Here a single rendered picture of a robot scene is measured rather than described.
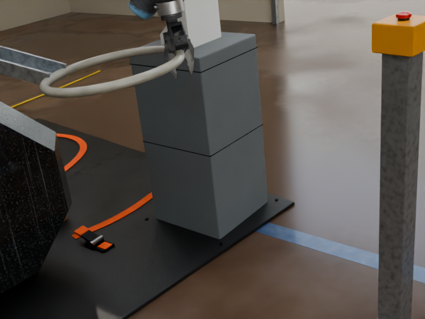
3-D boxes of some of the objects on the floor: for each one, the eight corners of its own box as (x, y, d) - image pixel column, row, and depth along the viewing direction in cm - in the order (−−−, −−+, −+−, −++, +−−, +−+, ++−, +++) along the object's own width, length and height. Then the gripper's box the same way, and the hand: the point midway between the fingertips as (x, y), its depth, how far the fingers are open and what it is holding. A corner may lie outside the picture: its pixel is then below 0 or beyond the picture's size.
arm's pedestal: (204, 181, 324) (186, 26, 289) (283, 201, 294) (272, 31, 259) (141, 223, 289) (110, 52, 254) (222, 250, 259) (200, 62, 224)
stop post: (406, 374, 185) (422, 28, 141) (351, 347, 198) (349, 23, 154) (436, 338, 198) (458, 11, 153) (381, 315, 211) (388, 7, 166)
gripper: (185, 9, 203) (196, 69, 211) (152, 16, 201) (164, 76, 209) (190, 12, 195) (201, 75, 203) (155, 19, 193) (167, 81, 201)
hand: (183, 73), depth 203 cm, fingers closed on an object, 4 cm apart
